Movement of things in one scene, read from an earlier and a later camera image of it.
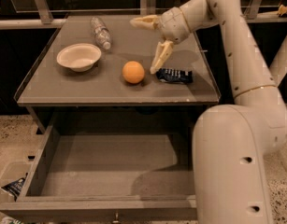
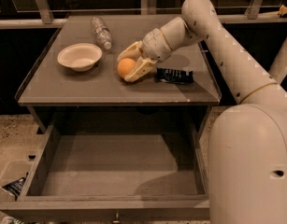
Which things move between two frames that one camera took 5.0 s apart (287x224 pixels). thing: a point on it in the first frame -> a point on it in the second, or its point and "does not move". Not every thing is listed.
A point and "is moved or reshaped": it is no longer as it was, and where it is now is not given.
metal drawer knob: x=116 y=218 does not move
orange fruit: x=133 y=72 is moved or reshaped
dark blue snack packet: x=175 y=76 does not move
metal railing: x=49 y=21 does not move
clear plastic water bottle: x=102 y=35 does not move
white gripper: x=174 y=25 -> x=154 y=45
